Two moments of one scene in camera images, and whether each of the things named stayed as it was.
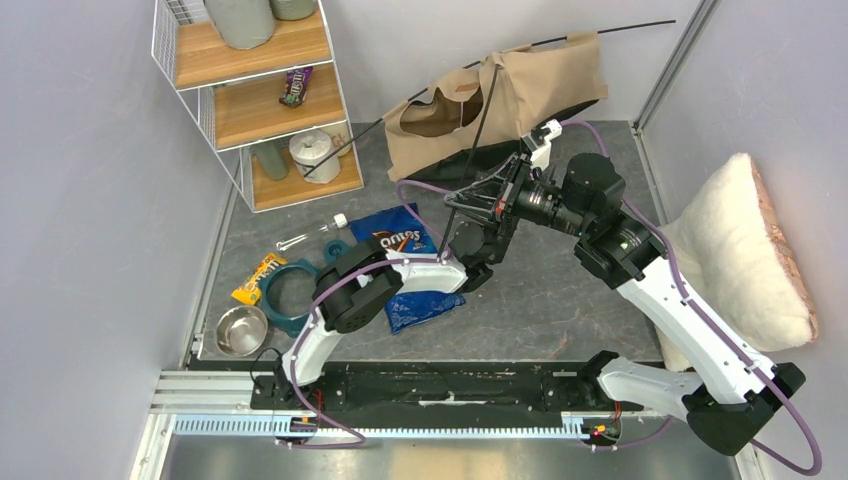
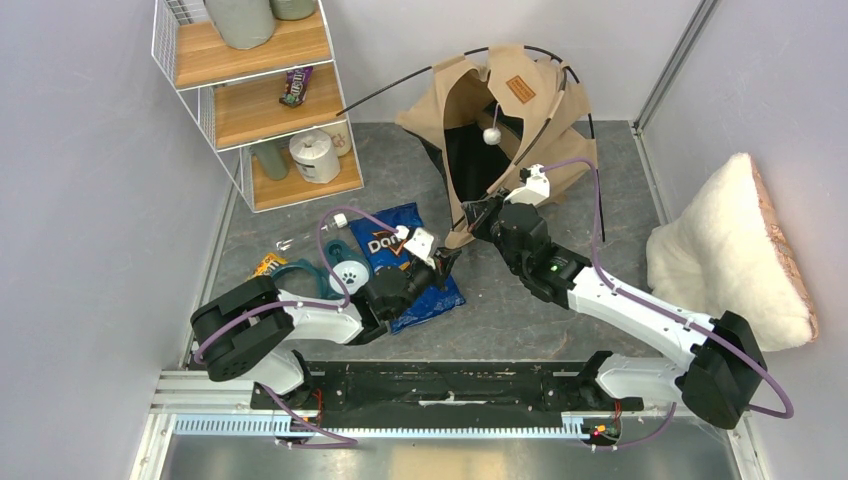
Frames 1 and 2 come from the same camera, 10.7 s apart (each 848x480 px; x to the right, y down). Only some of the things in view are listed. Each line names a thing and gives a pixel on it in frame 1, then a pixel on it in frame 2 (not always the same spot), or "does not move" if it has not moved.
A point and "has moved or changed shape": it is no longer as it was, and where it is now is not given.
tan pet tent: [473, 120] has moved or changed shape
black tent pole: [455, 216] has moved or changed shape
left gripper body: [502, 241] to [418, 282]
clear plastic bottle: [340, 220] does not move
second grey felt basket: [293, 10] does not move
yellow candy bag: [250, 291] does not move
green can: [273, 157] does not move
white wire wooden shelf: [273, 115] does not move
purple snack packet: [296, 86] does not move
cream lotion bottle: [339, 135] does not move
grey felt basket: [242, 24] does not move
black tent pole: [486, 60] has moved or changed shape
